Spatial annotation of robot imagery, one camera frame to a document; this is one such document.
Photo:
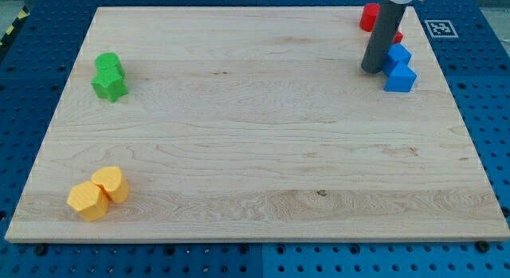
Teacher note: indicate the light wooden board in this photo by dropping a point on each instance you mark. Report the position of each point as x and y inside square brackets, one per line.
[257, 124]

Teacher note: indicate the yellow heart block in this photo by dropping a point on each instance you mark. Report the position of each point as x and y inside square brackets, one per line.
[112, 180]

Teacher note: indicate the green star block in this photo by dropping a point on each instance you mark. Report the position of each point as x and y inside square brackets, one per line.
[109, 85]

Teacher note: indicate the blue triangular block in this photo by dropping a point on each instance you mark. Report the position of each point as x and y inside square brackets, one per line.
[400, 77]

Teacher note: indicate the green cylinder block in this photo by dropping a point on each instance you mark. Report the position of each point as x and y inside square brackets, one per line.
[108, 62]

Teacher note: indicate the blue cube block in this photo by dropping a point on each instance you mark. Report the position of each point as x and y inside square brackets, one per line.
[396, 54]

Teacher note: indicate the red cylinder block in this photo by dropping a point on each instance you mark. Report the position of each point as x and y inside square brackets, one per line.
[369, 16]

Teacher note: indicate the small red block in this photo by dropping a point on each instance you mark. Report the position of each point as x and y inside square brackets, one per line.
[398, 37]

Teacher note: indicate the yellow hexagon block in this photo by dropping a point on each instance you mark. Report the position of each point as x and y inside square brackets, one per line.
[88, 200]

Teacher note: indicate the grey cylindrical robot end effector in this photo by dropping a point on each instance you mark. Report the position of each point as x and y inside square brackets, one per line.
[382, 36]

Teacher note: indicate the white fiducial marker tag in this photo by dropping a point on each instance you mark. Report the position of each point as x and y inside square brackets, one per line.
[439, 28]

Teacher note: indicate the black bolt left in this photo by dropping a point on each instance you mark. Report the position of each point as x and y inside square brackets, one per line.
[40, 249]

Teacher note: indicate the black bolt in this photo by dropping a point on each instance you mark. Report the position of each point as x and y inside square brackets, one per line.
[40, 249]
[482, 246]

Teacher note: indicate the black bolt right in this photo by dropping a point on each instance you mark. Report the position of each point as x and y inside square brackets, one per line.
[482, 246]

